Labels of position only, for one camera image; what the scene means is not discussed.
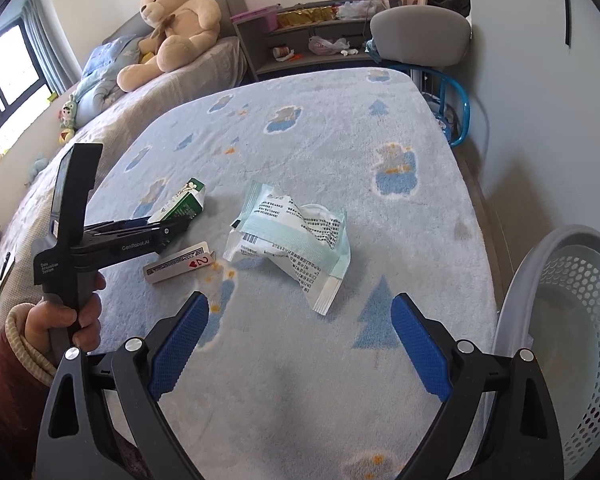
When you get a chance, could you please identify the small white card box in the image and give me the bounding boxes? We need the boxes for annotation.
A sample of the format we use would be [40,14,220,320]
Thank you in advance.
[143,241,215,284]

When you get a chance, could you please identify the white and teal wrapper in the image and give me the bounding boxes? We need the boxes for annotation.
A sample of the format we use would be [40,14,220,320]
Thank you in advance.
[223,181,352,317]

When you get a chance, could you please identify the large tan teddy bear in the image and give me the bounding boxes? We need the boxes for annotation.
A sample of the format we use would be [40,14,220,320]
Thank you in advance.
[117,0,222,93]

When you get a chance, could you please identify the bed with beige cover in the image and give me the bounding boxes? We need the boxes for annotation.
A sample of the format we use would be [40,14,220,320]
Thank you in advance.
[0,37,248,311]

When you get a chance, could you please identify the light blue plush toy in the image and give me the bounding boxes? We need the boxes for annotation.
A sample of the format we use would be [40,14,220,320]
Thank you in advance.
[27,154,50,187]

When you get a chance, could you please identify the grey storage shelf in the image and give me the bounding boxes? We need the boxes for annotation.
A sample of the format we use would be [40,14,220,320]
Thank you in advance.
[230,0,404,81]

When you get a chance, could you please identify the light blue printed blanket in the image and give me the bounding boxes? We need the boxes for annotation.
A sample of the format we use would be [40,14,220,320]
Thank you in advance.
[72,66,498,480]

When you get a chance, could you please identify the window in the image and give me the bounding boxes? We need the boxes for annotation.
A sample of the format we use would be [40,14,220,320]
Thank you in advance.
[0,22,54,167]

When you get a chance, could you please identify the pile of gold packets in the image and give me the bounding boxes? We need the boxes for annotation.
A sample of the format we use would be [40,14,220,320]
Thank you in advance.
[277,6,339,29]

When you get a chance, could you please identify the grey curtain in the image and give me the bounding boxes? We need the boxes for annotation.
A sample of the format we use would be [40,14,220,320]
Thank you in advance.
[20,0,82,97]

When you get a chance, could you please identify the black wall cable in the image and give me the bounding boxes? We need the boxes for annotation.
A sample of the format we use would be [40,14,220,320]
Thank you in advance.
[560,0,574,46]

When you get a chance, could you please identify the green and white carton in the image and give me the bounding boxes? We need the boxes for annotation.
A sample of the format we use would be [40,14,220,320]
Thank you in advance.
[147,177,207,225]

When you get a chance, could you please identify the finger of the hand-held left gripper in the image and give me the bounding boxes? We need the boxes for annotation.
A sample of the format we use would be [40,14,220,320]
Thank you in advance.
[86,217,191,247]
[84,217,152,234]

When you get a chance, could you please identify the white plastic bag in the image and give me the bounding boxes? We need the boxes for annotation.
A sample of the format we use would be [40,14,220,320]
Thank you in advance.
[337,0,381,21]

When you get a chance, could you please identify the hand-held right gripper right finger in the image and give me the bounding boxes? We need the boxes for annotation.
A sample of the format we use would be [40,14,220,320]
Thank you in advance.
[390,294,565,480]

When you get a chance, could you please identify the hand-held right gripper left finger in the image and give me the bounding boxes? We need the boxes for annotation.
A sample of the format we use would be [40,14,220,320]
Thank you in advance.
[36,291,211,480]

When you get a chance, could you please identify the pink plastic box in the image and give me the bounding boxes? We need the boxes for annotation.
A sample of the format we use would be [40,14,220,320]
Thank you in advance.
[235,4,281,37]

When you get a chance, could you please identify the blue pillow bedding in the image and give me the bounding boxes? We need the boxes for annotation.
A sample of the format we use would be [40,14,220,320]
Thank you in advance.
[72,72,127,129]

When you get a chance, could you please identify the blue printed pillow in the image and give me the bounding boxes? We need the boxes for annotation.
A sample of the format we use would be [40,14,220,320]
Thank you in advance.
[82,35,142,82]

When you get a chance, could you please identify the person's left hand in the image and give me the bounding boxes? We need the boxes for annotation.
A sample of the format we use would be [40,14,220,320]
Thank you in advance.
[24,275,107,352]

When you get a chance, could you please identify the person's left forearm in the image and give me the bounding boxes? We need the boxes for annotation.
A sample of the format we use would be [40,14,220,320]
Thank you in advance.
[0,305,61,480]

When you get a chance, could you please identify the small green plush doll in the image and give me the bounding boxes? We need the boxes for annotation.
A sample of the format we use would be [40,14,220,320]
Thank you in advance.
[57,94,79,144]

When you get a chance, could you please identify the grey perforated plastic basket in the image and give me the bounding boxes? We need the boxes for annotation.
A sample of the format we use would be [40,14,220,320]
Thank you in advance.
[491,224,600,480]

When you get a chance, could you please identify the pink plastic bag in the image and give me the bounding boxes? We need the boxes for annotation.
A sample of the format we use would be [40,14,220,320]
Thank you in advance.
[308,36,350,56]

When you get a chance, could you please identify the blue metal frame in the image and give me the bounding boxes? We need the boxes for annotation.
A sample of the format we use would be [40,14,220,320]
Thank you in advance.
[385,62,472,149]

